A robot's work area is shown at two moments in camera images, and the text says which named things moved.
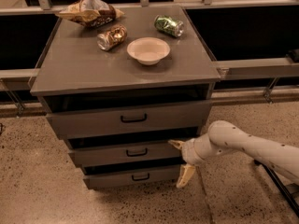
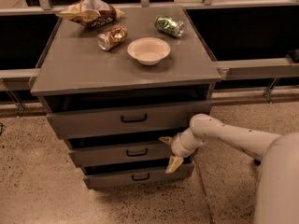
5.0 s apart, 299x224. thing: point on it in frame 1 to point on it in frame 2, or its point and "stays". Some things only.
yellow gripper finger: (186, 172) to (175, 161)
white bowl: (148, 50) stays
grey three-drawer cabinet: (121, 92) stays
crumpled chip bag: (92, 11) stays
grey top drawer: (108, 121) stays
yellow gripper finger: (178, 144) to (166, 139)
